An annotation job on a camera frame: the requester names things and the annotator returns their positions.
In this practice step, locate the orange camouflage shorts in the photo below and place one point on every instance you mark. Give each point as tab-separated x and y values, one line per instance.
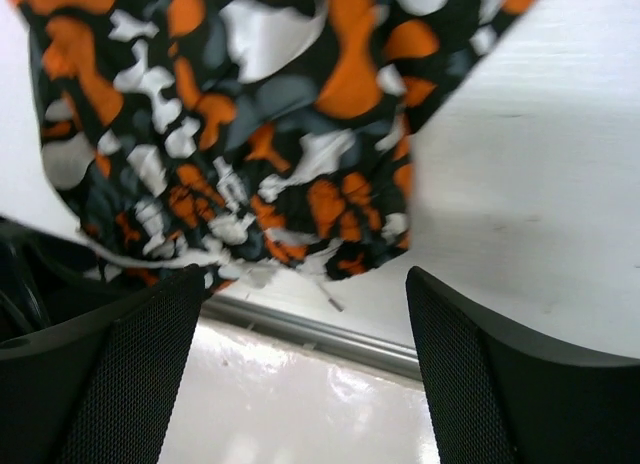
246	136

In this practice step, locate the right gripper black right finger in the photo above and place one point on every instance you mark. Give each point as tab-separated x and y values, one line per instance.
501	392

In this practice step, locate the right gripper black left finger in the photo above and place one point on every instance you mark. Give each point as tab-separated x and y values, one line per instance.
101	387

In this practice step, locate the aluminium rail front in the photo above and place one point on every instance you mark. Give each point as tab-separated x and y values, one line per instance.
326	338

